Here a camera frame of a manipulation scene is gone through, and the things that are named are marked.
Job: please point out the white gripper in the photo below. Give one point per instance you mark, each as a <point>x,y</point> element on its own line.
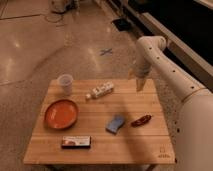
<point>142,69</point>

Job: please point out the clear plastic cup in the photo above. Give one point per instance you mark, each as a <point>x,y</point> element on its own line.
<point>65,82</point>

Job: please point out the orange ceramic bowl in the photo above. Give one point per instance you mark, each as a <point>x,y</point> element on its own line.
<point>61,114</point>

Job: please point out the blue sponge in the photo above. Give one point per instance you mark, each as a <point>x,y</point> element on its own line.
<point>115,124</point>

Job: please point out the white plastic bottle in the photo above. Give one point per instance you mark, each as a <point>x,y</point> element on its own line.
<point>100,91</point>

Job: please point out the wooden table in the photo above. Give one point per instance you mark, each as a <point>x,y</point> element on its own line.
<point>146,144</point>

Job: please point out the black floor mat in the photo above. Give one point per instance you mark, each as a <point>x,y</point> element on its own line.
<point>122,24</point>

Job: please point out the dark snack box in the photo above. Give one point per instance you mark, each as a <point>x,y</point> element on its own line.
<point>76,142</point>

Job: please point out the red chili pepper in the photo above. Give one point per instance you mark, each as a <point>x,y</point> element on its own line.
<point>141,121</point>

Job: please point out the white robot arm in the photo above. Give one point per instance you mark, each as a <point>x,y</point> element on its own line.
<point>194,140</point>

